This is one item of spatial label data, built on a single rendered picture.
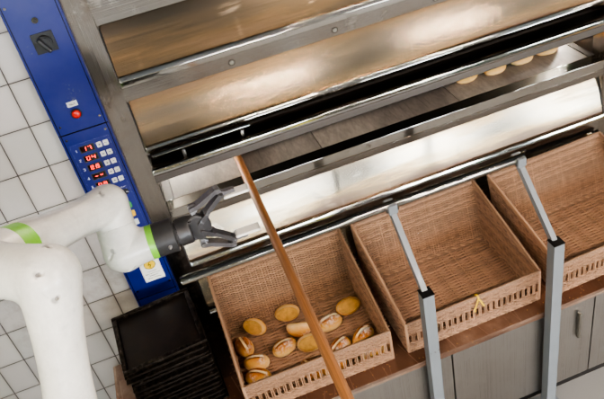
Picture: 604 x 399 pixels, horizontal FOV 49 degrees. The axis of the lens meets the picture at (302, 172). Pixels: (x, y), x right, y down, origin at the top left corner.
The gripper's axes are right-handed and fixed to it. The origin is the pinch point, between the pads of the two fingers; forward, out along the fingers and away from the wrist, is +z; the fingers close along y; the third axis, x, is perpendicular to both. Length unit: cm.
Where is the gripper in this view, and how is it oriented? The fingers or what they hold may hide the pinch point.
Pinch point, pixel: (250, 208)
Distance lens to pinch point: 178.8
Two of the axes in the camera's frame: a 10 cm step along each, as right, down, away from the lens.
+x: 3.0, 5.1, -8.0
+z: 9.4, -3.2, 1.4
